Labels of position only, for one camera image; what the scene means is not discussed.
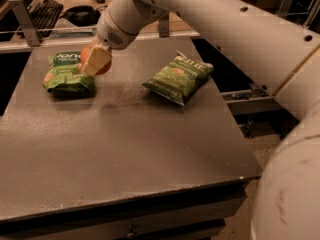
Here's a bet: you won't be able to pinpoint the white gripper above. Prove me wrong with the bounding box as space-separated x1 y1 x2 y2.
80 7 139 76

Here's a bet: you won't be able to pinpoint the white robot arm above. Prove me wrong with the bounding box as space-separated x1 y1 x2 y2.
97 0 320 240

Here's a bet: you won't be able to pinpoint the green rice chip bag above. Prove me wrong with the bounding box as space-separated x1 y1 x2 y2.
43 51 95 97

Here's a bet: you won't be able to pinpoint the green kettle chip bag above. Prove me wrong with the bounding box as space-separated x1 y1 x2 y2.
143 51 214 106

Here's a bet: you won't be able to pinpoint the black headphones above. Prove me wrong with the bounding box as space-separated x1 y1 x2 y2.
62 5 101 27

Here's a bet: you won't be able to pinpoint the black keyboard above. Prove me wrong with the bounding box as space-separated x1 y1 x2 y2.
28 0 63 37

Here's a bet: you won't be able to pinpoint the grey metal shelf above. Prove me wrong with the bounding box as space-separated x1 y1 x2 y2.
221 84 282 115

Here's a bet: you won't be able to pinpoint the grey metal rail bracket middle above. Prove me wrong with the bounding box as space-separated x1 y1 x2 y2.
158 13 169 38

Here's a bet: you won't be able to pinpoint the grey metal rail bracket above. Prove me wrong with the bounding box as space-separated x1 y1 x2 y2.
276 0 293 18
9 0 41 47
158 13 169 38

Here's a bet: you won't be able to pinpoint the grey metal rail bracket left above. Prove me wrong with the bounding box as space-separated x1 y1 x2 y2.
9 0 41 47

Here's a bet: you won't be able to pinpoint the drawer with metal handle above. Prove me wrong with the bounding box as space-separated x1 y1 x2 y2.
0 189 246 240

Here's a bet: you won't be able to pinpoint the grey metal rail bracket right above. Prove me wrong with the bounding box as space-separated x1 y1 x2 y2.
276 0 293 18

